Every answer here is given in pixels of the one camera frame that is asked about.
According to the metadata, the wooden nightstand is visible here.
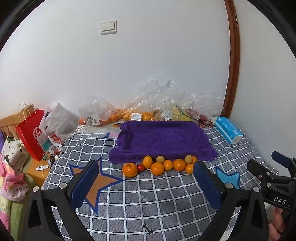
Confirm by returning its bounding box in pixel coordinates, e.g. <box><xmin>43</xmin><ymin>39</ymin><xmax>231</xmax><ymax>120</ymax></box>
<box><xmin>23</xmin><ymin>151</ymin><xmax>60</xmax><ymax>186</ymax></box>

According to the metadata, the printed cardboard sheet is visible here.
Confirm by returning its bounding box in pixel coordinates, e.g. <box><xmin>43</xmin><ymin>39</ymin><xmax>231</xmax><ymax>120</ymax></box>
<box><xmin>77</xmin><ymin>124</ymin><xmax>123</xmax><ymax>133</ymax></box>

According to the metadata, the blue tissue pack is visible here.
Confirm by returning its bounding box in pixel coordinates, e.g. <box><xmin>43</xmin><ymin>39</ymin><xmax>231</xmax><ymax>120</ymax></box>
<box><xmin>214</xmin><ymin>116</ymin><xmax>244</xmax><ymax>144</ymax></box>

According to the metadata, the black cable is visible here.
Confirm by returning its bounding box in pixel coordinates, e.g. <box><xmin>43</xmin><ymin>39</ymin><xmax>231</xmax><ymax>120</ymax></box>
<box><xmin>178</xmin><ymin>107</ymin><xmax>215</xmax><ymax>128</ymax></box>

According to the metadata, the red paper bag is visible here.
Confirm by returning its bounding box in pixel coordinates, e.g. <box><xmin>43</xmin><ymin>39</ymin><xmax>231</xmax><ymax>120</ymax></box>
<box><xmin>16</xmin><ymin>101</ymin><xmax>47</xmax><ymax>161</ymax></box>

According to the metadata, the oval orange citrus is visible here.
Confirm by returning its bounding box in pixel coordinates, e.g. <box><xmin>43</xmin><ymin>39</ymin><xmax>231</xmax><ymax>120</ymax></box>
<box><xmin>142</xmin><ymin>155</ymin><xmax>153</xmax><ymax>169</ymax></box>

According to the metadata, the purple towel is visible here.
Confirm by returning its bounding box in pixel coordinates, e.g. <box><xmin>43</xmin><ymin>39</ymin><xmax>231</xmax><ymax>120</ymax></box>
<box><xmin>109</xmin><ymin>120</ymin><xmax>219</xmax><ymax>163</ymax></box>

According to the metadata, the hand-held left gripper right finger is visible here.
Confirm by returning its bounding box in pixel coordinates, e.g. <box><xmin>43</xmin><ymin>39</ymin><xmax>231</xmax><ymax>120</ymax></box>
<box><xmin>193</xmin><ymin>161</ymin><xmax>271</xmax><ymax>241</ymax></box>

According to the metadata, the small clear bag of oranges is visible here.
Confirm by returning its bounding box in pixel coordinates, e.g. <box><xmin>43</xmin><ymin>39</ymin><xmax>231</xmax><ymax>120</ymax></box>
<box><xmin>78</xmin><ymin>96</ymin><xmax>116</xmax><ymax>127</ymax></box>

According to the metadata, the grey checked star blanket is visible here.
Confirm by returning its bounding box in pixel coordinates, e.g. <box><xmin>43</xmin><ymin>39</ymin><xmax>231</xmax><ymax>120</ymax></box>
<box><xmin>42</xmin><ymin>126</ymin><xmax>280</xmax><ymax>241</ymax></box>

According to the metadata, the green cloth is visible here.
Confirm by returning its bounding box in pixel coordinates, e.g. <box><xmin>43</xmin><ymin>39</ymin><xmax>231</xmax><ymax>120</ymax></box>
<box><xmin>0</xmin><ymin>197</ymin><xmax>26</xmax><ymax>234</ymax></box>

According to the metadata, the person's right hand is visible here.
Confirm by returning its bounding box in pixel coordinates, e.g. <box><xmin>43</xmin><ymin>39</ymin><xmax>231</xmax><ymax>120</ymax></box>
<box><xmin>268</xmin><ymin>207</ymin><xmax>286</xmax><ymax>241</ymax></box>

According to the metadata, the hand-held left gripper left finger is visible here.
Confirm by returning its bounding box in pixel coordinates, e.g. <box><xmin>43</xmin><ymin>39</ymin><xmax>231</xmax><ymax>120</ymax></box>
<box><xmin>23</xmin><ymin>159</ymin><xmax>102</xmax><ymax>241</ymax></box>

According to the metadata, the brown wooden door frame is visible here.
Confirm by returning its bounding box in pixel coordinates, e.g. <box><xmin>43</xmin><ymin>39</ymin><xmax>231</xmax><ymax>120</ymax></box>
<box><xmin>221</xmin><ymin>0</ymin><xmax>241</xmax><ymax>118</ymax></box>

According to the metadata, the white wall light switch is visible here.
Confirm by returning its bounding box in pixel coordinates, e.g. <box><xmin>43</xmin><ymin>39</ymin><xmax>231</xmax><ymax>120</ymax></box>
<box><xmin>100</xmin><ymin>20</ymin><xmax>117</xmax><ymax>35</ymax></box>

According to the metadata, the large clear bag of oranges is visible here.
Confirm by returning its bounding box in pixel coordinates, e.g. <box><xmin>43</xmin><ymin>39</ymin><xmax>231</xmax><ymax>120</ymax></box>
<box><xmin>111</xmin><ymin>79</ymin><xmax>178</xmax><ymax>122</ymax></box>

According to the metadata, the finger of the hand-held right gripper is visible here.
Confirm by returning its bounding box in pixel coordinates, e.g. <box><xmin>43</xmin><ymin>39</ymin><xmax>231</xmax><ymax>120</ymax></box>
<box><xmin>272</xmin><ymin>151</ymin><xmax>296</xmax><ymax>178</ymax></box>
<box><xmin>247</xmin><ymin>159</ymin><xmax>289</xmax><ymax>189</ymax></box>

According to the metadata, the white plastic bag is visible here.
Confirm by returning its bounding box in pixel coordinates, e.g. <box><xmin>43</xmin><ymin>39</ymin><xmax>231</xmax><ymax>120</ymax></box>
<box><xmin>39</xmin><ymin>102</ymin><xmax>78</xmax><ymax>151</ymax></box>

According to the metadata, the pink cloth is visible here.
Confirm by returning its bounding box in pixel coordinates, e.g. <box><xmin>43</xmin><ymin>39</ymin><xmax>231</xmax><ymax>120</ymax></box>
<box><xmin>0</xmin><ymin>153</ymin><xmax>29</xmax><ymax>201</ymax></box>

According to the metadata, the white floral cloth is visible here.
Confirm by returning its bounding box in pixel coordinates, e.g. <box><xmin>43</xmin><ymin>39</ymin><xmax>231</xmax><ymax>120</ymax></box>
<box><xmin>1</xmin><ymin>137</ymin><xmax>29</xmax><ymax>173</ymax></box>

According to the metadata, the large orange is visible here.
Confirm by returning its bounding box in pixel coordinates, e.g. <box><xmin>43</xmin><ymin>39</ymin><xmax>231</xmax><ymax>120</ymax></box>
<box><xmin>150</xmin><ymin>162</ymin><xmax>165</xmax><ymax>176</ymax></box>

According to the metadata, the clear bag with yellow contents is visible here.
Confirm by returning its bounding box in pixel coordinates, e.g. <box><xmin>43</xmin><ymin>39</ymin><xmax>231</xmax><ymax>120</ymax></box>
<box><xmin>159</xmin><ymin>90</ymin><xmax>223</xmax><ymax>123</ymax></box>

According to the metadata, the orange with green stem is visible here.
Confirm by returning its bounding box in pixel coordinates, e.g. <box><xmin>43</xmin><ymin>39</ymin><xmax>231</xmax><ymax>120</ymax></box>
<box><xmin>122</xmin><ymin>163</ymin><xmax>138</xmax><ymax>178</ymax></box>

